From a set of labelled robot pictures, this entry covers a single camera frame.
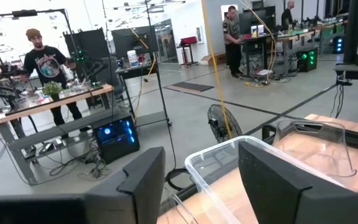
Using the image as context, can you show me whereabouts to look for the black coiled cable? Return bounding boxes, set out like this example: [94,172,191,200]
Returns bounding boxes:
[164,167,194,193]

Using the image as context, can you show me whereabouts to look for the brown cardboard box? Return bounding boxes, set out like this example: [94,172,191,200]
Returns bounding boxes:
[199,52,227,66]

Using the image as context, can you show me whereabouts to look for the person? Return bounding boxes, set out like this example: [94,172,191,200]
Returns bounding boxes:
[22,27,92,140]
[280,0,295,31]
[221,5,246,79]

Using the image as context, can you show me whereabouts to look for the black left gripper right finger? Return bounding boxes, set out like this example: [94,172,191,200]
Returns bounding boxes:
[238,141,358,224]

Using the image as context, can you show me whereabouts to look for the black monitor back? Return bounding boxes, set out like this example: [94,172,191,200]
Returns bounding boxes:
[111,26,160,59]
[63,27,111,60]

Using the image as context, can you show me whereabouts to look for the computer tower green lights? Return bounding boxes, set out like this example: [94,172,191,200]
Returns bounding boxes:
[296,47,319,73]

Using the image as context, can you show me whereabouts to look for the red tool case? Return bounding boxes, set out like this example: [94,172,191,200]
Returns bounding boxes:
[180,35,198,46]

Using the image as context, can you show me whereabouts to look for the white wipes canister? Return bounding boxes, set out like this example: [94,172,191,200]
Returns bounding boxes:
[126,49,140,68]

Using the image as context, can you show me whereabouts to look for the computer tower blue lights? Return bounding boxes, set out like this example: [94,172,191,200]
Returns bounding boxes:
[91,114,141,165]
[333,35,346,55]

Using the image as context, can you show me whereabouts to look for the yellow hanging cable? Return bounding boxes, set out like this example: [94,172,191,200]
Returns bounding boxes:
[200,0,233,140]

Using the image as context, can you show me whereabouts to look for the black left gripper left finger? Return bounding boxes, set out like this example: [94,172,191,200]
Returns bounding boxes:
[0,146,167,224]

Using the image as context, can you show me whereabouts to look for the black floor fan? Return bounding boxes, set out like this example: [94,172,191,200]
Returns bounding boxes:
[206,103,244,144]

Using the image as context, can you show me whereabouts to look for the small green potted plant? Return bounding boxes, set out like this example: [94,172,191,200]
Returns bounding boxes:
[41,80,64,102]

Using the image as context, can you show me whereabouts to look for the wooden background workbench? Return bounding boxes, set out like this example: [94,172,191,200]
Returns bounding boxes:
[0,83,115,187]
[239,20,349,78]

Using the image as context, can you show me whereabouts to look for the clear deep plastic bin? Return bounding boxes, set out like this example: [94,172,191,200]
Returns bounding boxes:
[184,135,345,224]

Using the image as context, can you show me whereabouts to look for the black floor mat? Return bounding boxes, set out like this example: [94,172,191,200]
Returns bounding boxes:
[163,81,215,94]

